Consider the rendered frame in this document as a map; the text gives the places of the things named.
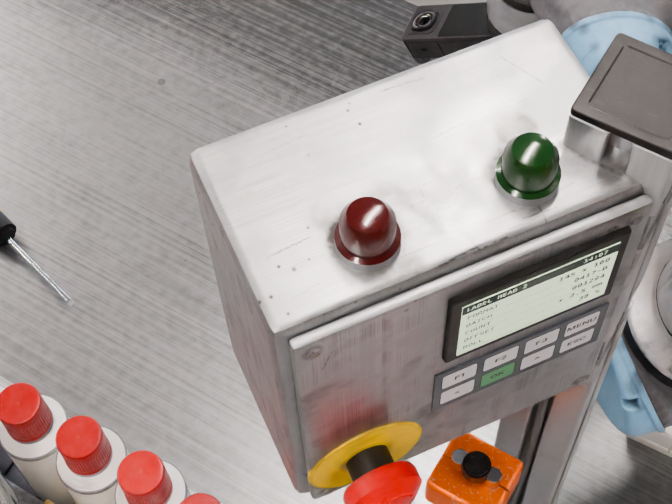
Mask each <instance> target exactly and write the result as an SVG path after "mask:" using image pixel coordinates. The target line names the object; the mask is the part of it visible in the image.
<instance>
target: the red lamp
mask: <svg viewBox="0 0 672 504"><path fill-rule="evenodd" d="M334 243H335V250H336V252H337V255H338V256H339V258H340V259H341V260H342V261H343V262H344V263H345V264H346V265H347V266H349V267H350V268H353V269H355V270H359V271H365V272H371V271H377V270H380V269H383V268H385V267H387V266H388V265H390V264H391V263H392V262H393V261H394V260H395V259H396V258H397V256H398V254H399V252H400V248H401V229H400V227H399V224H398V223H397V219H396V215H395V212H394V210H393V209H392V207H391V206H390V205H389V204H388V203H386V202H385V201H383V200H381V199H378V198H375V197H368V196H366V197H361V198H357V199H355V200H353V201H351V202H349V203H348V204H347V205H346V206H345V207H344V208H343V209H342V211H341V213H340V216H339V222H338V224H337V226H336V229H335V234H334Z"/></svg>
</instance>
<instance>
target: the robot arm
mask: <svg viewBox="0 0 672 504"><path fill-rule="evenodd" d="M546 19H548V20H550V21H551V22H552V23H553V24H554V25H555V27H556V28H557V30H558V31H559V33H560V34H561V35H562V37H563V38H564V40H565V41H566V43H567V44H568V46H569V47H570V49H571V50H572V51H573V53H574V54H575V56H576V57H577V59H578V60H579V62H580V63H581V65H582V66H583V67H584V69H585V70H586V72H587V73H588V75H589V76H591V74H592V73H593V71H594V70H595V68H596V66H597V65H598V63H599V62H600V60H601V58H602V57H603V55H604V54H605V52H606V50H607V49H608V47H609V46H610V44H611V42H612V41H613V39H614V38H615V36H616V35H617V34H618V33H623V34H626V35H628V36H630V37H633V38H635V39H637V40H640V41H642V42H644V43H647V44H649V45H651V46H654V47H656V48H659V49H661V50H663V51H666V52H668V53H670V54H672V0H487V2H478V3H460V4H442V5H424V6H418V7H417V8H416V10H415V11H414V13H413V15H412V17H411V19H410V21H409V23H408V25H407V27H406V29H405V30H404V32H403V34H402V36H401V39H402V41H403V43H404V44H405V46H406V48H407V50H408V51H409V53H410V55H411V56H412V58H441V57H443V56H446V55H449V54H451V53H454V52H457V51H459V50H462V49H465V48H467V47H470V46H473V45H475V44H478V43H481V42H483V41H486V40H489V39H491V38H494V37H497V36H499V35H502V34H505V33H507V32H510V31H513V30H515V29H518V28H521V27H523V26H526V25H529V24H531V23H534V22H537V21H539V20H546ZM632 299H633V300H634V303H633V306H632V308H631V311H630V313H629V316H628V318H627V321H626V324H625V326H624V329H623V331H622V334H621V336H620V339H619V342H618V344H617V347H616V349H615V352H614V354H613V357H612V360H611V362H610V365H609V367H608V370H607V372H606V375H605V378H604V380H603V383H602V385H601V388H600V390H599V393H598V396H597V398H596V399H597V400H598V402H599V404H600V406H601V408H602V409H603V411H604V413H605V414H606V416H607V417H608V419H609V420H610V421H611V423H612V424H613V425H614V426H615V427H616V428H617V429H618V430H619V431H621V432H622V433H624V434H626V435H629V436H641V435H644V434H648V433H651V432H655V431H658V432H659V433H662V432H664V431H666V429H665V428H667V427H670V426H672V238H671V239H668V240H666V241H664V242H662V243H661V244H659V245H658V246H656V247H655V249H654V252H653V254H652V257H651V259H650V262H649V264H648V267H647V270H646V272H645V275H644V277H643V279H642V281H641V283H640V285H639V287H638V288H637V290H636V292H635V294H634V296H633V298H632Z"/></svg>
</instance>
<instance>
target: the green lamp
mask: <svg viewBox="0 0 672 504"><path fill-rule="evenodd" d="M559 161H560V154H559V151H558V149H557V147H556V145H555V144H554V143H553V142H552V141H551V140H550V139H548V138H547V137H546V136H544V135H542V134H540V133H536V132H527V133H524V134H521V135H518V136H516V137H514V138H512V139H511V140H510V141H509V142H508V143H507V144H506V146H505V148H504V151H503V154H502V155H501V157H500V158H499V160H498V162H497V165H496V169H495V184H496V187H497V189H498V191H499V192H500V194H501V195H502V196H503V197H504V198H505V199H507V200H508V201H510V202H512V203H514V204H517V205H521V206H538V205H541V204H544V203H546V202H547V201H549V200H550V199H551V198H553V196H554V195H555V194H556V193H557V190H558V188H559V184H560V180H561V168H560V165H559Z"/></svg>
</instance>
